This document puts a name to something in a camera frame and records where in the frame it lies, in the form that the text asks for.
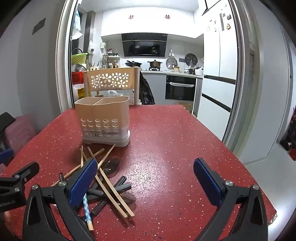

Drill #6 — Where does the green plastic basket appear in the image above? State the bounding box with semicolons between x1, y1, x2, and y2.
71;48;88;65

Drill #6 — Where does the red plastic basket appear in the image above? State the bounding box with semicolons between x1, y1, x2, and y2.
71;72;84;85

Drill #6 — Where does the white refrigerator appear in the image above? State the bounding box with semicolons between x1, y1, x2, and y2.
197;1;238;140

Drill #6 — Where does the blue patterned chopstick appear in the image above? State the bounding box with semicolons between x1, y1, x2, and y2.
83;194;94;231

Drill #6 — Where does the black wok on stove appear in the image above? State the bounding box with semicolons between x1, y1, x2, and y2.
125;60;142;67

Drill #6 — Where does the beige plastic utensil holder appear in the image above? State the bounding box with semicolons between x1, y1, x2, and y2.
74;96;130;147

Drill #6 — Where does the black built-in oven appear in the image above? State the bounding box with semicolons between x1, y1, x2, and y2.
165;75;196;101

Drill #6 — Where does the beige flower-pattern storage cart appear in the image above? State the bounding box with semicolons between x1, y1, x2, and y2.
83;67;142;105

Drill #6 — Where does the cardboard box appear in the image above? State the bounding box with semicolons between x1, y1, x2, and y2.
177;101;193;113

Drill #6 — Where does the dark translucent spoon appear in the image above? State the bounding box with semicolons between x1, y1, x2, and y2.
86;188;136;206
102;158;120;178

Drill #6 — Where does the pink plastic stool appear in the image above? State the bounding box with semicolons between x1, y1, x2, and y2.
4;115;37;156

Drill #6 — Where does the brown cooking pot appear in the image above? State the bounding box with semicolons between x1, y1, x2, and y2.
148;60;161;69

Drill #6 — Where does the white rice cooker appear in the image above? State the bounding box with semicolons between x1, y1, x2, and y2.
195;66;204;76

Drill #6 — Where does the black range hood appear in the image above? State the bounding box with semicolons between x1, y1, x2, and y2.
121;33;168;57

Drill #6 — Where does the dark handled spoon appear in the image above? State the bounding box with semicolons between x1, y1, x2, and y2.
92;176;126;217
86;182;132;201

